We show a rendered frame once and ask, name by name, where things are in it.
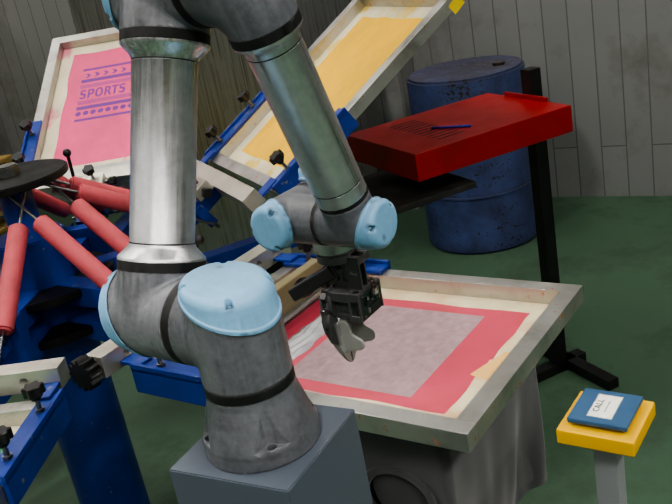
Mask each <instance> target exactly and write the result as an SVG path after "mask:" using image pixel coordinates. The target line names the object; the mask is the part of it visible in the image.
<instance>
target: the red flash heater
mask: <svg viewBox="0 0 672 504"><path fill-rule="evenodd" d="M456 125H472V126H471V127H460V128H443V129H431V127H438V126H456ZM572 131H573V123H572V110H571V105H566V104H560V103H553V102H548V97H543V96H535V95H528V94H521V93H514V92H507V91H506V92H504V95H499V94H492V93H485V94H482V95H479V96H475V97H472V98H469V99H465V100H462V101H458V102H455V103H452V104H448V105H445V106H442V107H438V108H435V109H432V110H428V111H425V112H421V113H418V114H415V115H411V116H408V117H405V118H401V119H398V120H394V121H391V122H388V123H384V124H381V125H378V126H374V127H371V128H368V129H364V130H361V131H357V132H354V133H351V134H350V136H349V137H348V138H347V141H348V144H349V146H350V148H351V150H352V153H353V155H354V157H355V160H356V161H357V162H360V163H363V164H366V165H369V166H372V167H375V168H378V169H381V170H384V171H387V172H390V173H393V174H396V175H399V176H402V177H405V178H408V179H411V180H414V181H417V182H421V181H424V180H427V179H430V178H433V177H436V176H439V175H442V174H445V173H448V172H451V171H454V170H457V169H460V168H463V167H466V166H469V165H472V164H475V163H478V162H482V161H485V160H488V159H491V158H494V157H497V156H500V155H503V154H506V153H509V152H512V151H515V150H518V149H521V148H524V147H527V146H530V145H533V144H536V143H539V142H542V141H545V140H548V139H551V138H554V137H557V136H560V135H563V134H566V133H569V132H572Z"/></svg>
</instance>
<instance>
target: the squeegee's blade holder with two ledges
mask: <svg viewBox="0 0 672 504"><path fill-rule="evenodd" d="M320 294H321V289H320V288H319V289H317V290H316V291H315V292H314V293H313V294H312V295H311V296H310V297H308V298H306V299H304V300H303V301H302V302H300V303H299V304H298V305H296V306H295V307H294V308H292V309H291V310H290V311H289V312H287V313H286V314H285V315H283V320H284V323H285V322H287V321H288V320H289V319H290V318H292V317H293V316H294V315H296V314H297V313H298V312H299V311H301V310H302V309H303V308H305V307H306V306H307V305H308V304H310V303H311V302H312V301H314V300H315V299H316V298H317V297H319V296H320Z"/></svg>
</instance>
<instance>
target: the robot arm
mask: <svg viewBox="0 0 672 504"><path fill-rule="evenodd" d="M102 4H103V8H104V11H105V13H106V14H108V15H109V16H110V19H109V20H110V22H111V23H112V25H113V26H114V27H115V28H116V29H118V30H119V45H120V46H121V47H122V48H123V49H124V50H125V51H126V52H127V53H128V54H129V56H130V58H131V104H130V195H129V243H128V245H127V246H126V247H125V248H124V249H123V250H122V251H121V252H120V253H119V254H118V255H117V270H115V271H114V272H113V273H112V274H110V276H109V277H108V278H107V281H108V282H107V283H106V284H104V285H103V286H102V289H101V292H100V295H99V302H98V310H99V317H100V321H101V324H102V327H103V329H104V331H105V333H106V334H107V336H108V337H109V338H110V339H111V340H112V341H113V342H114V343H115V344H116V345H117V346H119V347H121V348H123V349H125V350H128V351H131V352H132V353H134V354H136V355H139V356H142V357H148V358H153V357H154V358H158V359H163V360H167V361H171V362H176V363H180V364H185V365H189V366H194V367H197V368H198V370H199V374H200V377H201V381H202V385H203V388H204V392H205V396H206V410H205V420H204V432H203V442H204V447H205V450H206V454H207V457H208V460H209V461H210V462H211V464H212V465H214V466H215V467H216V468H218V469H220V470H222V471H225V472H229V473H235V474H255V473H262V472H267V471H271V470H274V469H277V468H280V467H283V466H285V465H288V464H290V463H292V462H294V461H295V460H297V459H299V458H300V457H302V456H303V455H305V454H306V453H307V452H308V451H309V450H310V449H311V448H312V447H313V446H314V445H315V444H316V442H317V440H318V439H319V436H320V433H321V425H320V421H319V416H318V412H317V409H316V407H315V406H314V404H313V403H312V401H311V400H310V399H309V398H308V396H307V394H306V393H305V391H304V389H303V387H302V386H301V384H300V382H299V381H298V379H297V377H296V374H295V370H294V366H293V361H292V357H291V352H290V347H289V343H288V338H287V334H286V329H285V325H284V320H283V316H282V303H281V299H280V297H279V295H278V293H277V291H276V287H275V284H274V281H273V279H272V277H271V276H270V274H269V273H268V272H267V271H266V270H264V269H263V268H261V267H259V266H257V265H255V264H251V263H247V262H241V261H227V262H226V263H220V262H215V263H210V264H206V256H205V255H204V254H203V253H202V252H201V251H200V250H199V249H198V248H197V246H196V244H195V222H196V166H197V110H198V63H199V61H200V59H201V58H202V57H203V56H204V55H205V54H206V53H207V52H208V51H209V50H210V46H211V28H217V29H219V30H220V31H221V32H222V33H223V34H225V36H226V37H227V39H228V41H229V43H230V45H231V47H232V49H233V50H234V52H236V53H239V54H242V55H245V57H246V59H247V61H248V63H249V65H250V67H251V69H252V71H253V73H254V75H255V77H256V79H257V81H258V83H259V86H260V88H261V90H262V92H263V94H264V96H265V98H266V100H267V102H268V104H269V106H270V108H271V110H272V112H273V114H274V116H275V118H276V120H277V122H278V124H279V126H280V128H281V131H282V133H283V135H284V137H285V139H286V141H287V143H288V145H289V147H290V149H291V151H292V153H293V155H294V157H295V159H296V161H297V163H298V165H299V169H298V174H299V178H298V181H300V183H299V184H297V185H296V186H295V187H293V188H291V189H289V190H288V191H286V192H284V193H282V194H280V195H278V196H276V197H275V198H273V199H269V200H267V201H266V202H265V203H264V204H263V205H261V206H260V207H258V208H257V209H256V210H255V211H254V212H253V214H252V217H251V229H252V233H253V235H254V237H255V239H256V240H257V242H258V243H259V244H260V245H261V246H262V247H263V248H265V249H267V250H269V251H272V252H278V251H281V250H283V249H285V248H289V247H290V246H292V244H294V243H302V244H312V245H313V250H314V253H315V254H316V257H317V262H318V263H319V264H320V265H324V266H325V267H323V268H321V269H320V270H318V271H316V272H315V273H313V274H311V275H310V276H308V277H301V278H299V279H298V280H297V281H296V282H295V284H294V286H293V287H292V288H290V289H289V290H288V293H289V294H290V296H291V298H292V299H293V300H294V301H298V300H299V299H301V298H308V297H310V296H311V295H312V294H313V293H314V291H315V290H317V289H318V288H320V287H322V288H323V289H321V294H320V298H319V300H320V308H321V310H320V313H321V319H322V326H323V329H324V332H325V334H326V336H327V337H328V339H329V341H330V342H331V344H333V345H334V347H335V348H336V350H337V351H338V352H339V353H340V354H341V355H342V356H343V357H344V358H345V359H346V360H347V361H349V362H353V361H354V360H355V355H356V351H358V350H363V349H364V348H365V344H364V342H367V341H372V340H374V339H375V332H374V330H373V329H371V328H370V327H368V326H366V325H365V324H364V322H365V321H366V320H367V319H368V318H369V317H370V316H371V315H372V314H374V313H375V312H376V311H377V310H378V309H379V308H380V307H381V306H383V305H384V302H383V297H382V291H381V285H380V280H379V278H377V277H367V272H366V266H365V260H367V259H368V258H369V257H370V256H369V251H368V250H375V249H377V250H378V249H383V248H385V247H387V246H388V245H389V244H390V243H391V242H392V239H393V238H394V236H395V233H396V229H397V213H396V209H395V207H394V205H393V204H392V203H391V202H390V201H388V200H387V199H385V198H380V197H378V196H374V197H372V196H371V194H370V192H369V189H368V187H367V185H366V183H365V181H364V178H363V176H362V174H361V171H360V169H359V167H358V164H357V162H356V160H355V157H354V155H353V153H352V150H351V148H350V146H349V144H348V141H347V139H346V137H345V134H344V132H343V130H342V127H341V125H340V123H339V120H338V118H337V116H336V114H335V111H334V109H333V107H332V104H331V102H330V100H329V97H328V95H327V93H326V90H325V88H324V86H323V84H322V81H321V79H320V77H319V74H318V72H317V70H316V67H315V65H314V63H313V60H312V58H311V56H310V53H309V51H308V49H307V47H306V44H305V42H304V40H303V37H302V35H301V33H300V30H299V29H300V27H301V25H302V22H303V17H302V14H301V12H300V10H299V7H298V5H297V3H296V1H295V0H102ZM379 295H380V296H379ZM337 317H338V318H339V321H338V318H337Z"/></svg>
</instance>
